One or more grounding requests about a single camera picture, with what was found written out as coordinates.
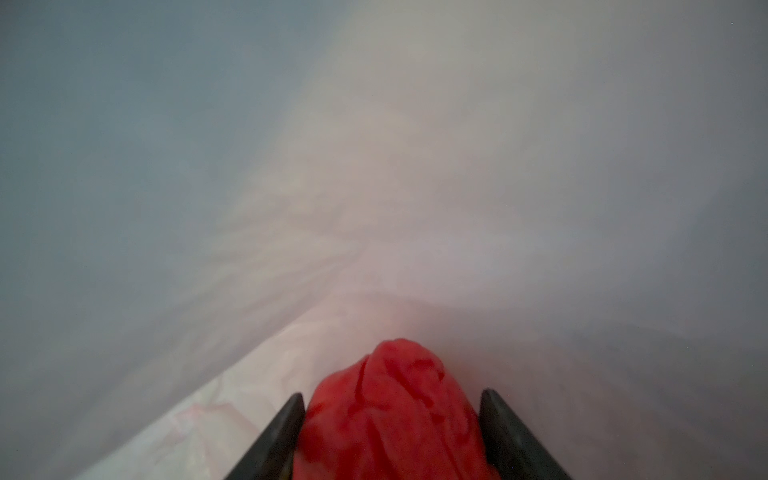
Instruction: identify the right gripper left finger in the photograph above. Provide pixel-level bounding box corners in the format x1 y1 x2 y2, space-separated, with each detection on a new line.
225 392 305 480

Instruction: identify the pink plastic bag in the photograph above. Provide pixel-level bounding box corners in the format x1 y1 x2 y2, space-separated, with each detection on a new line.
1 1 767 479

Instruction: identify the red fake apple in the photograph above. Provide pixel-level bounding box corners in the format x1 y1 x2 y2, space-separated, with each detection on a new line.
292 339 499 480

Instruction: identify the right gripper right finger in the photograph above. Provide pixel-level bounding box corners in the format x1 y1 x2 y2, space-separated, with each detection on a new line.
479 388 572 480

